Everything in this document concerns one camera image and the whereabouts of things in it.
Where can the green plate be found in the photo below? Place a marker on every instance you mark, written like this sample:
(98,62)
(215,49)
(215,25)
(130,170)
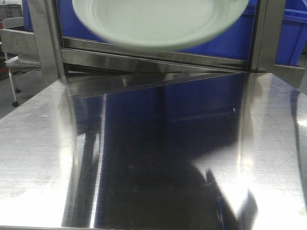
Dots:
(154,25)

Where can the stainless steel shelf rack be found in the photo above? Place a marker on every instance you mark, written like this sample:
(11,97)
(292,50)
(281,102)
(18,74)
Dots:
(46,48)

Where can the right blue plastic bin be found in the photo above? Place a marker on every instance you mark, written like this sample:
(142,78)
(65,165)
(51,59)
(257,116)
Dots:
(230,40)

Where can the blue plastic bin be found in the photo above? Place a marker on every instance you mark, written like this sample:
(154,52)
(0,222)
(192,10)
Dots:
(230,40)
(71,25)

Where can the left blue plastic bin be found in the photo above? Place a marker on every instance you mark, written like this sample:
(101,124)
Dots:
(71,25)

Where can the far left blue bin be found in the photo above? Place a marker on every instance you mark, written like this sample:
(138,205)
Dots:
(27,17)

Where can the far right blue bin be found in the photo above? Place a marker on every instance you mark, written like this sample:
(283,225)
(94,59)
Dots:
(293,34)

